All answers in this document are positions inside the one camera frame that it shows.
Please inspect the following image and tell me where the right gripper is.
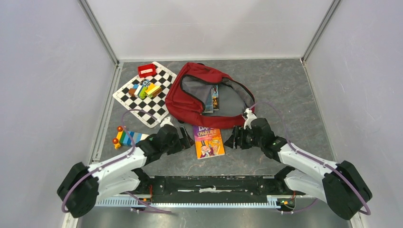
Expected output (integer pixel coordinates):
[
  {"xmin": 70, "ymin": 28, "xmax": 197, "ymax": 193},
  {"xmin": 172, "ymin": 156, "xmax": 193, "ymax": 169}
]
[{"xmin": 223, "ymin": 125, "xmax": 263, "ymax": 150}]

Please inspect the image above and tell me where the blue nineteen eighty-four book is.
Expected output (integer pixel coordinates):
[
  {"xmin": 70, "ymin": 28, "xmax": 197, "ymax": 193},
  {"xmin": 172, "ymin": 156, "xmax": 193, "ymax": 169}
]
[{"xmin": 202, "ymin": 89, "xmax": 214, "ymax": 114}]

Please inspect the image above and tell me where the red backpack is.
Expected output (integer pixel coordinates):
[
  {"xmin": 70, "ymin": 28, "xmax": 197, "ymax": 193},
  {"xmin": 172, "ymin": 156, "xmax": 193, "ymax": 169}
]
[{"xmin": 165, "ymin": 62, "xmax": 255, "ymax": 129}]

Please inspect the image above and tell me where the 169-storey treehouse book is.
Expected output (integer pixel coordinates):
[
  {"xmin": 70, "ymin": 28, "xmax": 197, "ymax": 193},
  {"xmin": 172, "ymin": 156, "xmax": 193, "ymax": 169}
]
[{"xmin": 211, "ymin": 85, "xmax": 220, "ymax": 111}]

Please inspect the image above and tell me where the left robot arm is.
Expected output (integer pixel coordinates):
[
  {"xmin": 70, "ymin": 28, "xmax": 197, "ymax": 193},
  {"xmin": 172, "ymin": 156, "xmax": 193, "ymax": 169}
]
[{"xmin": 57, "ymin": 124, "xmax": 194, "ymax": 218}]

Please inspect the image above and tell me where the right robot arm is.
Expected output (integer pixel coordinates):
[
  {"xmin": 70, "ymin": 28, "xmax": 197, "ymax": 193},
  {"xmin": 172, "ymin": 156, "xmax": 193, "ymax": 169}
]
[{"xmin": 224, "ymin": 118, "xmax": 373, "ymax": 220}]

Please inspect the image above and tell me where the orange Roald Dahl book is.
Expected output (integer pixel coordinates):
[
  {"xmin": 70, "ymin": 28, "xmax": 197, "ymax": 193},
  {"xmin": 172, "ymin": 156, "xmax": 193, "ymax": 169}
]
[{"xmin": 192, "ymin": 126, "xmax": 225, "ymax": 159}]

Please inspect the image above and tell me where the black white chess mat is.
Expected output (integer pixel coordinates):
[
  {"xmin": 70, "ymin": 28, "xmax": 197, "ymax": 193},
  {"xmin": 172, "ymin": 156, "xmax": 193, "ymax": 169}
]
[{"xmin": 113, "ymin": 62, "xmax": 177, "ymax": 128}]

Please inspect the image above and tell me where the toy block train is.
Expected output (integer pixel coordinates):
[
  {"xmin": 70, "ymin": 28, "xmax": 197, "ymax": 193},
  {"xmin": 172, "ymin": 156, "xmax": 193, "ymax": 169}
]
[{"xmin": 113, "ymin": 126, "xmax": 149, "ymax": 150}]

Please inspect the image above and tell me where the colourful toy block cluster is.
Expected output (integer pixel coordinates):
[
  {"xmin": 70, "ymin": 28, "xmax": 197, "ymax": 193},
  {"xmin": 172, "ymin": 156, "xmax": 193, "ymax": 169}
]
[{"xmin": 128, "ymin": 79, "xmax": 163, "ymax": 100}]

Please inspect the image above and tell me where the red plastic box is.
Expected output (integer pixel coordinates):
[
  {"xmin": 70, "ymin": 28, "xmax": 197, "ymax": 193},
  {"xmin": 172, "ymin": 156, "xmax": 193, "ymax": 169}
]
[{"xmin": 137, "ymin": 63, "xmax": 157, "ymax": 78}]

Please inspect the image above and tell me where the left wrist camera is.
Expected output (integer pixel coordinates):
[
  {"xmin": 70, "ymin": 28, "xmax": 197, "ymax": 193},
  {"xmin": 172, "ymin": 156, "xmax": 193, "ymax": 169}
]
[{"xmin": 160, "ymin": 116, "xmax": 174, "ymax": 128}]

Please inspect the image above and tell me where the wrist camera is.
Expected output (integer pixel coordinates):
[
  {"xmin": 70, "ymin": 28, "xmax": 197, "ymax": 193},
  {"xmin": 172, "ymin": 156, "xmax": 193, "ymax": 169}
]
[
  {"xmin": 242, "ymin": 108, "xmax": 257, "ymax": 129},
  {"xmin": 160, "ymin": 116, "xmax": 174, "ymax": 128}
]

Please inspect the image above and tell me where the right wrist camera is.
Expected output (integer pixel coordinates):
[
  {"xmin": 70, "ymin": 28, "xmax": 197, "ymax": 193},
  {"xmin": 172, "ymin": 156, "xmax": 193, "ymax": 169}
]
[{"xmin": 242, "ymin": 108, "xmax": 257, "ymax": 129}]

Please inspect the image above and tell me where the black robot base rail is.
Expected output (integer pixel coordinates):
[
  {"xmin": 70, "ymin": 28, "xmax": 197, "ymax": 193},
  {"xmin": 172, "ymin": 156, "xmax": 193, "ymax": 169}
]
[{"xmin": 130, "ymin": 169, "xmax": 304, "ymax": 204}]

